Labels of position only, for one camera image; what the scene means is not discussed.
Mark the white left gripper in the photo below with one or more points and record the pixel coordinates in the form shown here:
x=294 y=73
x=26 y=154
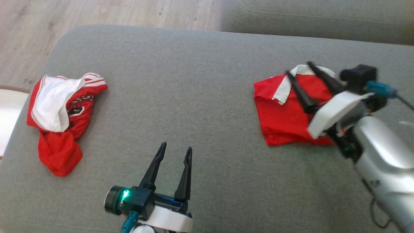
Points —
x=171 y=218

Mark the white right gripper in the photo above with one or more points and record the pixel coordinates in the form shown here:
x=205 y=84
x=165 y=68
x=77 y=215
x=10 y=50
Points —
x=336 y=111

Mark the red shorts with white stripe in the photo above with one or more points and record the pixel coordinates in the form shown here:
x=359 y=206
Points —
x=281 y=119

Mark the red jersey with white trim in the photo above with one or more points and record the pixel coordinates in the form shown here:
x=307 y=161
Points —
x=58 y=152

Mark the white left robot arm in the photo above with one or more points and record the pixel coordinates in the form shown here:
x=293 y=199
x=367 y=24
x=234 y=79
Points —
x=142 y=229

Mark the small grey sofa seat cushion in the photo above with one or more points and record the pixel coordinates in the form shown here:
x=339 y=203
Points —
x=323 y=19

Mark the large grey sofa seat cushion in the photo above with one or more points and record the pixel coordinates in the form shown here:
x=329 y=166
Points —
x=200 y=106

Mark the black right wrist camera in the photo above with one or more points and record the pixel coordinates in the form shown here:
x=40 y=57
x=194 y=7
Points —
x=359 y=77

